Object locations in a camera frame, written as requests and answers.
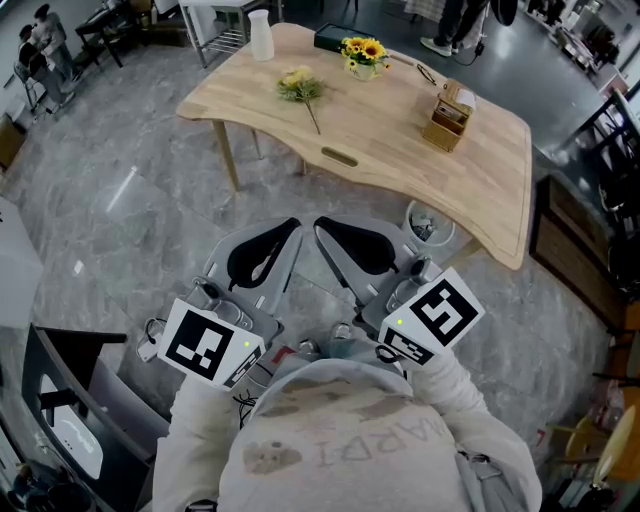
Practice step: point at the dark green box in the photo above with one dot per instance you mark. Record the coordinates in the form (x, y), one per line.
(330, 37)

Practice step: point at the person's left forearm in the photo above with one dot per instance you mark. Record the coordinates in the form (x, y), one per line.
(195, 430)

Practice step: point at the white ceramic vase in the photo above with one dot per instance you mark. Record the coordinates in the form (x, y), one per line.
(261, 35)

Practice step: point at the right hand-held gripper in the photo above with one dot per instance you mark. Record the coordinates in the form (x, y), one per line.
(440, 315)

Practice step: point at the yellow chair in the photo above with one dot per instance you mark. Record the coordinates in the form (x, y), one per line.
(615, 445)

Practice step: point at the white waste bin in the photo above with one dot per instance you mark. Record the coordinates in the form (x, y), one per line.
(429, 227)

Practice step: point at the cardboard box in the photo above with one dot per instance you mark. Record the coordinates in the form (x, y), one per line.
(10, 142)

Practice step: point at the black eyeglasses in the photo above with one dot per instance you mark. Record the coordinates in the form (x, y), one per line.
(426, 73)

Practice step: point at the person's cream sweatshirt torso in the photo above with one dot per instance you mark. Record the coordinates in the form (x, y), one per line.
(340, 440)

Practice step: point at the dark wooden cabinet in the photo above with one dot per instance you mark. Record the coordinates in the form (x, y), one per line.
(575, 250)

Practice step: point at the light wooden table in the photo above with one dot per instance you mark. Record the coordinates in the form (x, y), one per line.
(390, 130)

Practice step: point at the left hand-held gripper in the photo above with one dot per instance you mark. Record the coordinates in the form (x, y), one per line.
(200, 345)

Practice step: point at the person's shoe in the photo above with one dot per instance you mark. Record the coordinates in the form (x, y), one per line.
(307, 346)
(342, 331)

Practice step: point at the person's left shoe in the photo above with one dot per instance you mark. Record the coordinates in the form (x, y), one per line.
(307, 346)

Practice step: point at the potted sunflowers in cream pot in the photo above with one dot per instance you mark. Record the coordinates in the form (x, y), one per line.
(364, 55)

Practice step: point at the yellow artificial flowers bunch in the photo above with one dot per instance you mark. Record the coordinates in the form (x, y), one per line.
(300, 87)

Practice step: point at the person's right shoe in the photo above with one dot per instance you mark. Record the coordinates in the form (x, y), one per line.
(342, 331)

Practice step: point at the white sink stand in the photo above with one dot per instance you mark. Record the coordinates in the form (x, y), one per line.
(215, 25)

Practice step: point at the black slatted chair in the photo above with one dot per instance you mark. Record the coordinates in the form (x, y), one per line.
(607, 140)

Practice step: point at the person's right forearm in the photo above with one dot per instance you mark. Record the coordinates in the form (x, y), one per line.
(480, 425)

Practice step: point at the small black table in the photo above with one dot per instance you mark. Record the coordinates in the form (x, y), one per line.
(107, 27)

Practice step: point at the black desk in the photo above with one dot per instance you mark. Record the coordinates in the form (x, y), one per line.
(115, 415)

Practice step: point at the bamboo tissue box organizer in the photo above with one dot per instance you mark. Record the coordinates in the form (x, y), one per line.
(447, 120)

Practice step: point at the white flat device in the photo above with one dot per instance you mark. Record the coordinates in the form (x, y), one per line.
(75, 440)

